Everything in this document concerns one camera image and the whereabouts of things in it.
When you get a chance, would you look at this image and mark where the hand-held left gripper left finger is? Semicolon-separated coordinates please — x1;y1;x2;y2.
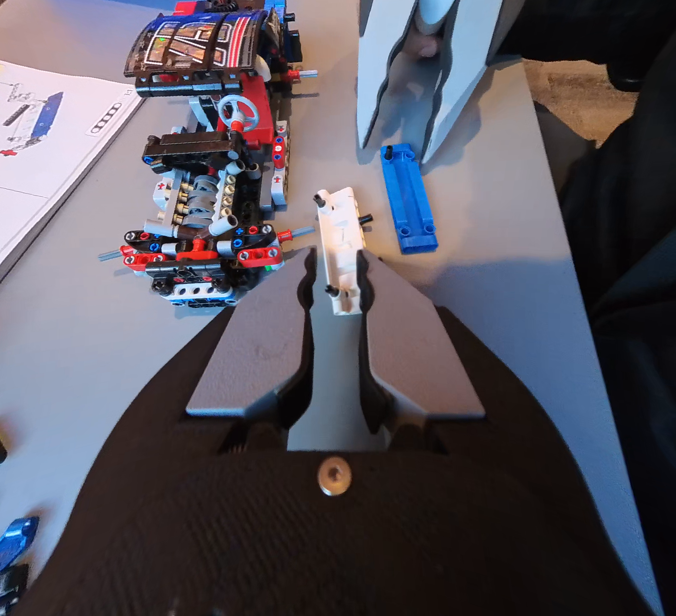
185;246;319;432

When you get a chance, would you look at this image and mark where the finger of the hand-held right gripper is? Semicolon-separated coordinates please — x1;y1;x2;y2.
356;0;421;149
421;0;509;165

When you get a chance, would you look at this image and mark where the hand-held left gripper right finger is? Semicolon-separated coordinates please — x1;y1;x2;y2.
356;249;487;434

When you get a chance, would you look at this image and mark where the white toy brick panel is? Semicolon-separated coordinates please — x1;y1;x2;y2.
316;186;370;317

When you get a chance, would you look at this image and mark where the blue toy brick panel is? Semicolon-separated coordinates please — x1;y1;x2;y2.
380;143;440;256

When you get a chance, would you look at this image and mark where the pile of toy bricks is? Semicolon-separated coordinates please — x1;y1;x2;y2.
0;516;40;601

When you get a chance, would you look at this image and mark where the person's right forearm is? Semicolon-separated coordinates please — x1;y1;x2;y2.
496;0;676;80

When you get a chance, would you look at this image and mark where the light grey desk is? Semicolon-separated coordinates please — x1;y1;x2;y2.
0;0;663;616

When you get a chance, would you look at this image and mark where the person's right hand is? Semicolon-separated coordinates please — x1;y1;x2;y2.
409;27;442;59

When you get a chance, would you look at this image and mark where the toy brick car model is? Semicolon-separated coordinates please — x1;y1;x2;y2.
98;0;320;309

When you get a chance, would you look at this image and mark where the person's torso in dark clothing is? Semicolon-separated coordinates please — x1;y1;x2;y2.
560;40;676;616

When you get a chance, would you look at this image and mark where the toy brick instruction manual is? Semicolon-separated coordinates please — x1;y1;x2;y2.
0;60;146;281

